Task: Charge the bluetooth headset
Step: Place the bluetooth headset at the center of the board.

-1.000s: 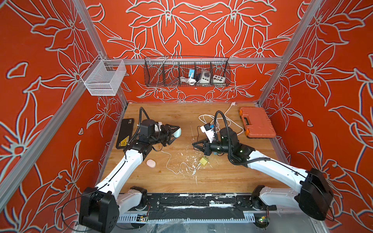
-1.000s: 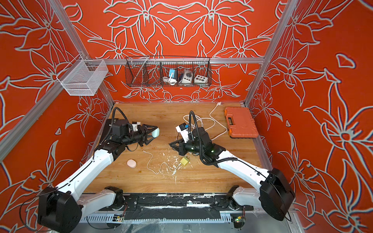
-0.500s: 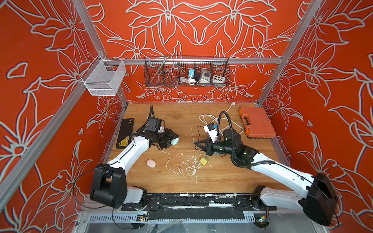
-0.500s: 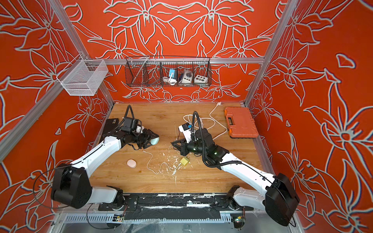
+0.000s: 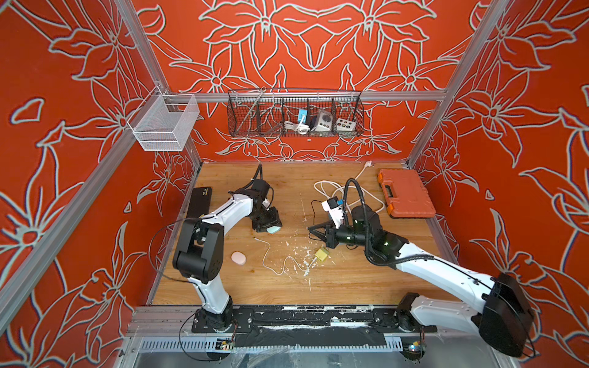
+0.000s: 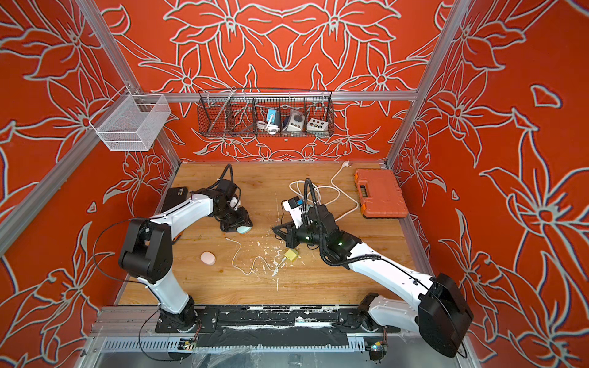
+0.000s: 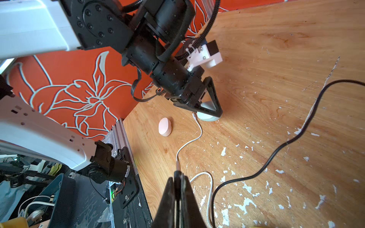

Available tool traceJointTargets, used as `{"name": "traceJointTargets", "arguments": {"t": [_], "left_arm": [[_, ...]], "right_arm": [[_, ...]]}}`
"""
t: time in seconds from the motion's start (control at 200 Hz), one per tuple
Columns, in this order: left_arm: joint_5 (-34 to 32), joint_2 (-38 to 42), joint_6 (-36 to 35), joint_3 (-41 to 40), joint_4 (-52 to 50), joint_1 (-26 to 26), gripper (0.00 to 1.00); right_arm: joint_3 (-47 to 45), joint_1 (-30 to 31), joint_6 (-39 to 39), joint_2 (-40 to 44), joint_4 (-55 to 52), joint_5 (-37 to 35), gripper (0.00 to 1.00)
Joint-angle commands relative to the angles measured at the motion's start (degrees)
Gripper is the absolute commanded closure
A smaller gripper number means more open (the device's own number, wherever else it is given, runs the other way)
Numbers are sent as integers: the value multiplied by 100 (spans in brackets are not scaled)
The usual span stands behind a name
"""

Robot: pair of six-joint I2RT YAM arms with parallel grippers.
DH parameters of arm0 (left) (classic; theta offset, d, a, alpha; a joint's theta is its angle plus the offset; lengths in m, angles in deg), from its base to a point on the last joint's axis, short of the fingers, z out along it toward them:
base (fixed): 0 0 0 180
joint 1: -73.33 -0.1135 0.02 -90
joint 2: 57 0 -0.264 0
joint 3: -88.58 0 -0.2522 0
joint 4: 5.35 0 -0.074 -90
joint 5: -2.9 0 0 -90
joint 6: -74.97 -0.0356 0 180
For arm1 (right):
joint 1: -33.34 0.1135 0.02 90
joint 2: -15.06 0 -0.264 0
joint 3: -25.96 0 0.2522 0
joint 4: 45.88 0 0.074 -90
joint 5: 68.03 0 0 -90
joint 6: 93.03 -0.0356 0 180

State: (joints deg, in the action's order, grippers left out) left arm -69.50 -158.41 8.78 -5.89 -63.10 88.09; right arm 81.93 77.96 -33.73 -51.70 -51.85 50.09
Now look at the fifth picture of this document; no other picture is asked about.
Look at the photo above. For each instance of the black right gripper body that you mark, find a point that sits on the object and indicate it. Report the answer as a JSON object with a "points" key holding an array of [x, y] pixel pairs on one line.
{"points": [[346, 234]]}

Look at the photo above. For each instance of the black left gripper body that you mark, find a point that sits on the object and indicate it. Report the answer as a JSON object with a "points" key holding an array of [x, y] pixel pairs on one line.
{"points": [[265, 218]]}

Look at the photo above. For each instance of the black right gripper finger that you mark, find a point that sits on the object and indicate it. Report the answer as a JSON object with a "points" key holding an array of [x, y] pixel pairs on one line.
{"points": [[318, 235], [317, 228]]}

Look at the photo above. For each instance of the yellow plug adapter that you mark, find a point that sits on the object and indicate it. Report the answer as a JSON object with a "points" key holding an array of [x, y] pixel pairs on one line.
{"points": [[322, 254]]}

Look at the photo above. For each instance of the white bluetooth headset case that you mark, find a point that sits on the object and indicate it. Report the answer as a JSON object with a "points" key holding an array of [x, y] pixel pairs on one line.
{"points": [[273, 229]]}

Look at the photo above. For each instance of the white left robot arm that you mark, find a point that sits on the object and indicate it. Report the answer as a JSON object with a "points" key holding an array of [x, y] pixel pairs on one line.
{"points": [[200, 251]]}

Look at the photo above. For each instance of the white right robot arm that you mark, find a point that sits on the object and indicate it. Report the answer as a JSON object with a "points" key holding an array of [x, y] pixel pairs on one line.
{"points": [[495, 308]]}

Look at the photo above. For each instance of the pink oval earbud case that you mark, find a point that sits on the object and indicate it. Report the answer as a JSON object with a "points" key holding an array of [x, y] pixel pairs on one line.
{"points": [[239, 258]]}

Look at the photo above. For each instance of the orange plastic tool case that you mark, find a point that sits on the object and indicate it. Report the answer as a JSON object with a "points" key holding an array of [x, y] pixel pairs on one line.
{"points": [[405, 195]]}

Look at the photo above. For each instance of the black flat tool case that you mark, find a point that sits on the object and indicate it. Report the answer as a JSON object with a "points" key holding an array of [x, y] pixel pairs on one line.
{"points": [[200, 202]]}

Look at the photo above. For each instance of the white socket cube in basket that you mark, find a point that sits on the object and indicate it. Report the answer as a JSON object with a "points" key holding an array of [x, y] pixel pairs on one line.
{"points": [[345, 127]]}

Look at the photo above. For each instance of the white power strip in basket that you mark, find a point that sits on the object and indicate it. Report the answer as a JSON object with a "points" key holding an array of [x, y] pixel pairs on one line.
{"points": [[323, 122]]}

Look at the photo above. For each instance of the blue box in basket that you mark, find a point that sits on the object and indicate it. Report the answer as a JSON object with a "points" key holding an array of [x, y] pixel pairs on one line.
{"points": [[302, 116]]}

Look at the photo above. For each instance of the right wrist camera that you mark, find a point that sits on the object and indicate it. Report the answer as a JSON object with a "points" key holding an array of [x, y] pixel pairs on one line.
{"points": [[333, 207]]}

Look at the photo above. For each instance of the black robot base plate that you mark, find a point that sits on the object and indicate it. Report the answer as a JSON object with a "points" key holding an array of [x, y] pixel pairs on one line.
{"points": [[299, 326]]}

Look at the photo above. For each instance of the black wire wall basket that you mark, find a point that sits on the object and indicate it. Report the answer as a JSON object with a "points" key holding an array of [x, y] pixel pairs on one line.
{"points": [[267, 112]]}

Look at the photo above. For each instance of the clear plastic wall bin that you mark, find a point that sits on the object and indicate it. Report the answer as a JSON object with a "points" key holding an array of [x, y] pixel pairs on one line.
{"points": [[157, 128]]}

